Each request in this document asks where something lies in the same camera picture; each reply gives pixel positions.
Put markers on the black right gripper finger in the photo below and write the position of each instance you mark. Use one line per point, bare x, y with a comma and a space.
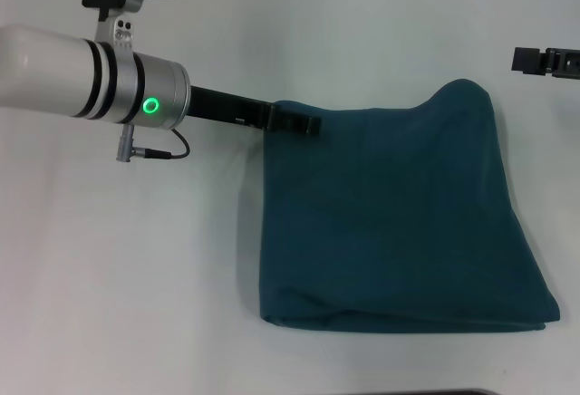
528, 60

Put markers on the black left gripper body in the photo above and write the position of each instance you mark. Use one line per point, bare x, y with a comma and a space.
226, 107

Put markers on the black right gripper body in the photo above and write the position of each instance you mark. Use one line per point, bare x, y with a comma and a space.
566, 63

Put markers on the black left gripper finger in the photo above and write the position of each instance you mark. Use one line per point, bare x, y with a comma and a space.
294, 123

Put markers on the teal blue printed t-shirt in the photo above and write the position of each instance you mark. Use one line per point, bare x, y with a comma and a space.
385, 214

